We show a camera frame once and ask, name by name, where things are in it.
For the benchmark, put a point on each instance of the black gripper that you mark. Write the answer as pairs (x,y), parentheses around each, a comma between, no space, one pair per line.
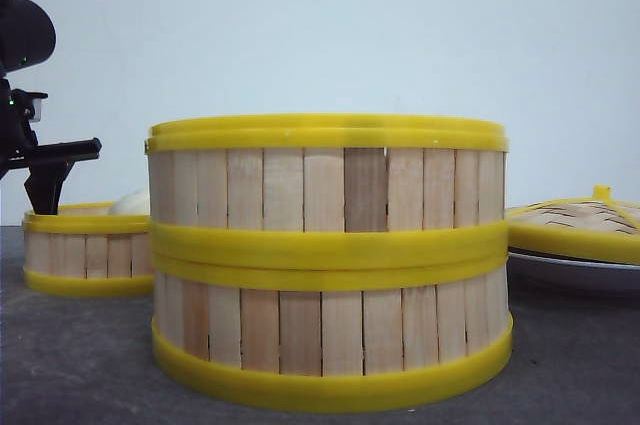
(49,165)

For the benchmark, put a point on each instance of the bamboo steamer basket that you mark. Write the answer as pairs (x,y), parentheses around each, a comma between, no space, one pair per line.
(86,251)
(332,351)
(282,199)

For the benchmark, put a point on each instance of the yellow bamboo steamer lid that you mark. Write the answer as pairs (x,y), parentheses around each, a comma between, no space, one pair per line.
(599,228)

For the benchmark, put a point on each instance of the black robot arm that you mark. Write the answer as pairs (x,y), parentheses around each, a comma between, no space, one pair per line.
(28,38)

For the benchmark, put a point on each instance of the white bun left basket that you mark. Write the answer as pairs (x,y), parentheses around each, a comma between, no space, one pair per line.
(134,203)

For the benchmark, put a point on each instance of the white plate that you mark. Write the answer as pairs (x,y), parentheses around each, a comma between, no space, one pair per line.
(589,276)

